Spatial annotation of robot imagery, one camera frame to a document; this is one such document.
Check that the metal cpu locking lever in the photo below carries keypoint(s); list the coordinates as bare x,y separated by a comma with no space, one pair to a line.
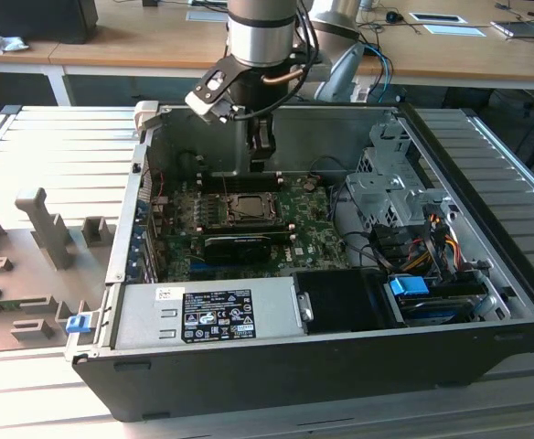
225,187

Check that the silver universal robots arm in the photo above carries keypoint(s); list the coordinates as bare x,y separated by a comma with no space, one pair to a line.
260,36

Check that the black ram slot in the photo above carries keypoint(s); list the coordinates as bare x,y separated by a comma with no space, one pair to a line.
239,189
239,181
239,185
239,177

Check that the cpu socket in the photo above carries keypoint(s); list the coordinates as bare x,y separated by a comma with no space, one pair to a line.
248,223

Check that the blue expansion slot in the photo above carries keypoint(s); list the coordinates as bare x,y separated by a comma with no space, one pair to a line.
198,265

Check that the silver coin battery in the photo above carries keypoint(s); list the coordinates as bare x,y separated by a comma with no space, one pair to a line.
310,184

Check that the green motherboard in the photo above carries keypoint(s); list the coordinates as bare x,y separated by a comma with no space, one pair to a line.
315,228

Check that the black graphics card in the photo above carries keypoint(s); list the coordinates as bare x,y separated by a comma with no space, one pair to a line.
235,249

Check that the grey metal drive cage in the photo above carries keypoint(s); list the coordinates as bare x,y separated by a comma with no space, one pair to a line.
377,187

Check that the white cup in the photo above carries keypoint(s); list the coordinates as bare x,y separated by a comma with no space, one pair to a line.
367,4

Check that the black computer mouse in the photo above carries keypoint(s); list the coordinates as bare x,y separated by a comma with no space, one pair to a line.
392,16

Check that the black plastic fan shroud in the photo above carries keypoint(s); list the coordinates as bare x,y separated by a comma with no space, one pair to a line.
340,302

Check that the hard disk in blue carrier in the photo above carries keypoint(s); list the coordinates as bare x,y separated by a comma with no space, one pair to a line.
406,288

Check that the grey power supply unit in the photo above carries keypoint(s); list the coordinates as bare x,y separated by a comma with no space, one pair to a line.
148,320

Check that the white framed desk hatch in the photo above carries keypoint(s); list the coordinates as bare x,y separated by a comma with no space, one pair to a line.
438,17

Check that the pale blue desk hatch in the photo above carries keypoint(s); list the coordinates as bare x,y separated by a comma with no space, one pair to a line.
454,30

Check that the black open pc case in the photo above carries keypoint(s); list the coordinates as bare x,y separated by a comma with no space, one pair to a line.
294,379

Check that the black box on desk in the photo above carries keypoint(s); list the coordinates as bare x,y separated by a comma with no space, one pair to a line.
34,18

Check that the blue case latch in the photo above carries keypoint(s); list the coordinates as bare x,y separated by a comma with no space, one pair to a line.
77,324

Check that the crumpled white paper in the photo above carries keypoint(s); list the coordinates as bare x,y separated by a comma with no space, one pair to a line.
2,43

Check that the grey tablet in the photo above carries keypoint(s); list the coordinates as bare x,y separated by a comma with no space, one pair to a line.
520,29

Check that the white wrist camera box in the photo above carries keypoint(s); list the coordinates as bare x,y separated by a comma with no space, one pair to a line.
203,100

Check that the silver metal bracket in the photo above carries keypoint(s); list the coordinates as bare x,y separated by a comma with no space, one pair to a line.
304,308

